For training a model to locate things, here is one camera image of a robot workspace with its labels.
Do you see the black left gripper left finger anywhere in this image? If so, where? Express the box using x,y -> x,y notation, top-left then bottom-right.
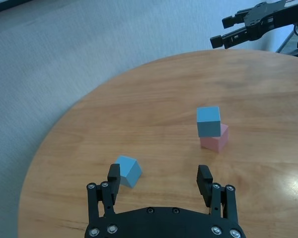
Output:
86,163 -> 122,225

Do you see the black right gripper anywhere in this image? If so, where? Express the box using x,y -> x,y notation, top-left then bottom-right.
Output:
210,0 -> 298,50

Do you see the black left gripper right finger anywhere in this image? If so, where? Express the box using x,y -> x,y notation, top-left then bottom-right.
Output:
196,165 -> 239,224

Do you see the blue cube block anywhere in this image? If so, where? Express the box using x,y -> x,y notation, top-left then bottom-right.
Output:
196,106 -> 221,138
115,155 -> 142,189

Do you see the pink cube block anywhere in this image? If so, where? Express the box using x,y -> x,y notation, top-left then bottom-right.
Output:
200,123 -> 229,153

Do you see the black wall trim strip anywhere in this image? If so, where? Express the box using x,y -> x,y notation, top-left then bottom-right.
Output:
0,0 -> 34,15

